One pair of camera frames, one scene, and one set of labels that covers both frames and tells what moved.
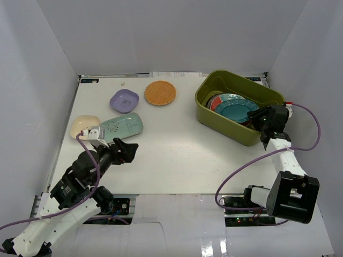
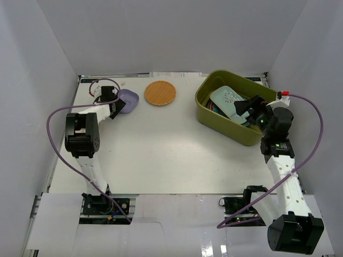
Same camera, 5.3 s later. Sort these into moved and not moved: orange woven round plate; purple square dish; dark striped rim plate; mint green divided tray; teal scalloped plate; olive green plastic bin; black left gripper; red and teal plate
Moved: mint green divided tray; teal scalloped plate; red and teal plate; black left gripper
Not moved: purple square dish; dark striped rim plate; orange woven round plate; olive green plastic bin
